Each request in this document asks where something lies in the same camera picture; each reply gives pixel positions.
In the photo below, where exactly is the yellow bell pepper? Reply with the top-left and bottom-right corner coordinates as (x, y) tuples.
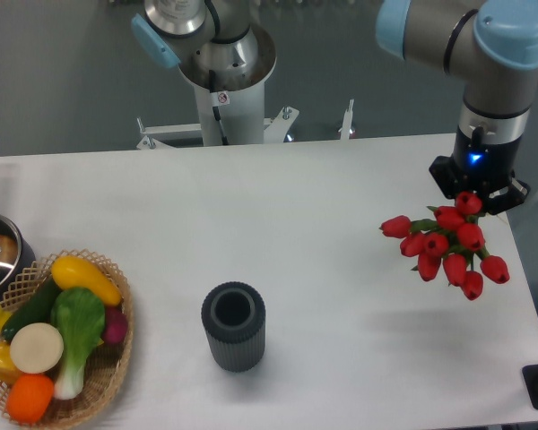
(0, 341), (22, 385)

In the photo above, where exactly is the dark grey ribbed vase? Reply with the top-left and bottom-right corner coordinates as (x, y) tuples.
(201, 281), (266, 373)

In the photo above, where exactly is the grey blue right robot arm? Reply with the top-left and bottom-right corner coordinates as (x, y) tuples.
(376, 1), (538, 212)

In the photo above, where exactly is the orange fruit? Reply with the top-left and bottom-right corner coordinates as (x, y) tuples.
(6, 374), (54, 425)

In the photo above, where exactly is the yellow squash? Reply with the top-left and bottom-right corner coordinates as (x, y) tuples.
(51, 255), (122, 306)

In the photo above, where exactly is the green cucumber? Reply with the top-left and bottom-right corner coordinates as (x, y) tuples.
(1, 277), (62, 342)

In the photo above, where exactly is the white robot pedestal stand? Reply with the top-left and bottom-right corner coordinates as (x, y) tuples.
(135, 84), (356, 151)

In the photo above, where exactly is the woven wicker basket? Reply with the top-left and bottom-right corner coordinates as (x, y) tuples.
(0, 249), (135, 429)

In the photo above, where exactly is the beige round radish slice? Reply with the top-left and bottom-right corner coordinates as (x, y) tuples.
(10, 322), (64, 374)

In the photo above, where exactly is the green bok choy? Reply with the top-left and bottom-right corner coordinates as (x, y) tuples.
(51, 287), (105, 400)

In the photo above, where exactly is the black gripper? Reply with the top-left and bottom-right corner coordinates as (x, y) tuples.
(429, 128), (530, 215)

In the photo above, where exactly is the purple red radish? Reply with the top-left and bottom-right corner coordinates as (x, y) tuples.
(100, 307), (128, 345)

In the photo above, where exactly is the red tulip bouquet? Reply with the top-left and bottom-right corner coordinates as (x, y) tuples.
(379, 191), (510, 301)

